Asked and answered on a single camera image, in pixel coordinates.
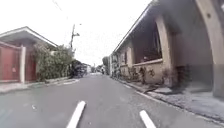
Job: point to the concrete pavement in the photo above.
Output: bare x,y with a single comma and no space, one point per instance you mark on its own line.
186,98
30,85

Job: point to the robot's own part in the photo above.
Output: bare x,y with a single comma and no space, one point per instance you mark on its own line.
76,115
147,119

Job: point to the grey building with arches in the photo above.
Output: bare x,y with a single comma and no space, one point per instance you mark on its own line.
176,43

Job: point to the grey asphalt road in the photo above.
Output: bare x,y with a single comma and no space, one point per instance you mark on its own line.
106,96

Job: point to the utility pole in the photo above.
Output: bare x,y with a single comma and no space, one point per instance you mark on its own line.
72,35

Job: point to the building with pale roof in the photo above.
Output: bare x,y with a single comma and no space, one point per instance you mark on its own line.
28,43

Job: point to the potted plants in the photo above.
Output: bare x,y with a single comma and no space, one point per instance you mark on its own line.
140,73

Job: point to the bushes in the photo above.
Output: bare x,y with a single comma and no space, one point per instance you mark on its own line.
51,62

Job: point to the red gate with pale posts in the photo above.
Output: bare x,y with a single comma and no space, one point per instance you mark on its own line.
11,63

